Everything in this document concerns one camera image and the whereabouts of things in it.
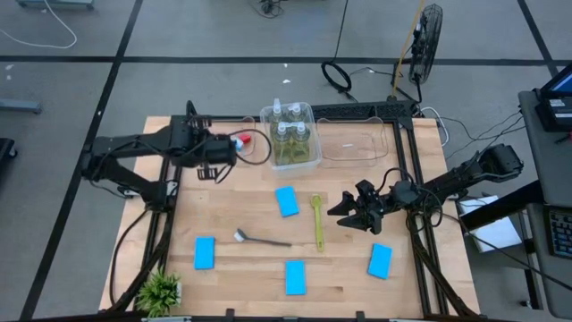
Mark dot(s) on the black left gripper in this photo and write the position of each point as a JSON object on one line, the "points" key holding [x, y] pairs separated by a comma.
{"points": [[221, 149]]}

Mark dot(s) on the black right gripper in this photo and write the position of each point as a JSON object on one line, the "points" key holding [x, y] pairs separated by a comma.
{"points": [[375, 203]]}

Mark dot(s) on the blue dish brush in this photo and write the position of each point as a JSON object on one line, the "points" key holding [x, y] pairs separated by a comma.
{"points": [[238, 144]]}

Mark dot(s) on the yellow-green plastic spoon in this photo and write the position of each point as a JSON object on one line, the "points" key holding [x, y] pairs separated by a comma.
{"points": [[317, 223]]}

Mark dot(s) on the blue sponge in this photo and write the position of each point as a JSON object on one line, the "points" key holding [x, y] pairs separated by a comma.
{"points": [[380, 260], [286, 201], [204, 252], [295, 277]]}

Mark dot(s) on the clear yellow dish soap bottle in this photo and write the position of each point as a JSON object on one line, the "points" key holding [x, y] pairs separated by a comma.
{"points": [[277, 107], [296, 112], [282, 143], [302, 143]]}

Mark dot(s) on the black brush white bristles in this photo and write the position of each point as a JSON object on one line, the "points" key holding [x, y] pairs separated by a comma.
{"points": [[240, 235]]}

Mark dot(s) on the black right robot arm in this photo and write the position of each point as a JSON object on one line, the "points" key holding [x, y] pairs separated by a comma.
{"points": [[447, 188]]}

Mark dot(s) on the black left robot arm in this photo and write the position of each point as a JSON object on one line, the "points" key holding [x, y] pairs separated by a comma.
{"points": [[134, 145]]}

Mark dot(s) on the tall clear plastic bin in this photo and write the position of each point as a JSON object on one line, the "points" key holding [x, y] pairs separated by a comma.
{"points": [[267, 147]]}

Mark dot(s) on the small white label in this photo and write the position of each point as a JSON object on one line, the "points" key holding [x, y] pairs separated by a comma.
{"points": [[347, 145]]}

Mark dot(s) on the white paper box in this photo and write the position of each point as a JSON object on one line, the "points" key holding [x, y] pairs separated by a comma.
{"points": [[496, 232]]}

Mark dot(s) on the black desk support bar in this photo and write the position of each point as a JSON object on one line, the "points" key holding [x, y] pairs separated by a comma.
{"points": [[500, 206]]}

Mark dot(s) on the small green potted plant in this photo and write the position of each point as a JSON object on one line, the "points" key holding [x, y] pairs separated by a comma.
{"points": [[158, 293]]}

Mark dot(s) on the black floor fan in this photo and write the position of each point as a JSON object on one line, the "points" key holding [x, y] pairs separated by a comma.
{"points": [[426, 40]]}

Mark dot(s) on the grey desk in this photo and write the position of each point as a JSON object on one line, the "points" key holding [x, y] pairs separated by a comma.
{"points": [[536, 156]]}

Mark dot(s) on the grey floor bar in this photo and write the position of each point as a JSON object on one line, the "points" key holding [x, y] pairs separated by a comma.
{"points": [[20, 106]]}

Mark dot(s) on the black keyboard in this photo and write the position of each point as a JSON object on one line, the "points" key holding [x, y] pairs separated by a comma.
{"points": [[561, 232]]}

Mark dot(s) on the black wheeled base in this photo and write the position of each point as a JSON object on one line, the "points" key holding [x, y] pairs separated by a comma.
{"points": [[6, 152]]}

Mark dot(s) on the black device box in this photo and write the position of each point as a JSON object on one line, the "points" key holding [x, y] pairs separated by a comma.
{"points": [[552, 121]]}

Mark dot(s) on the grey cart base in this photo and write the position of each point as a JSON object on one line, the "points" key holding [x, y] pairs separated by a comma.
{"points": [[53, 3]]}

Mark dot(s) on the laptop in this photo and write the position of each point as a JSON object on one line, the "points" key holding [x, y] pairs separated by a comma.
{"points": [[563, 82]]}

